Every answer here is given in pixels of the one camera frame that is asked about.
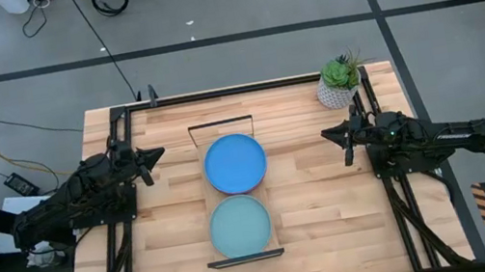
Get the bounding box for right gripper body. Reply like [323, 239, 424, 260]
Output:
[339, 115, 374, 167]

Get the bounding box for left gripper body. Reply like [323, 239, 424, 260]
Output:
[120, 145, 156, 190]

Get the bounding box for light blue bowl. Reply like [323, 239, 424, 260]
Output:
[199, 128, 273, 200]

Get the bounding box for teal plate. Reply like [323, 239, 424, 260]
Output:
[204, 190, 278, 262]

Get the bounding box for black metal wooden shelf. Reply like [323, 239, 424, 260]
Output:
[185, 112, 286, 272]

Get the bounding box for succulent in white patterned pot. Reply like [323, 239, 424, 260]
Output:
[310, 44, 383, 113]

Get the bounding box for black power adapter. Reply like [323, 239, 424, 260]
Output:
[2, 168, 41, 201]

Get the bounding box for white flat panel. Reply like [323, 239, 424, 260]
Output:
[0, 189, 64, 258]

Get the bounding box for white crumpled cloth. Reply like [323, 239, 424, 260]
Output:
[22, 236, 69, 272]

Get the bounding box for white plastic container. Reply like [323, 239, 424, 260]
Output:
[0, 0, 33, 18]

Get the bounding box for black aluminium table frame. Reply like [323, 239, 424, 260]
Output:
[39, 53, 477, 272]

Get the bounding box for yellow floor cable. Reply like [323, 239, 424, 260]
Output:
[0, 129, 74, 188]

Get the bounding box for long black floor cable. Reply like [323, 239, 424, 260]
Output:
[67, 0, 143, 111]

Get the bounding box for coiled black cable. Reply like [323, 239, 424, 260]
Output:
[91, 0, 132, 21]

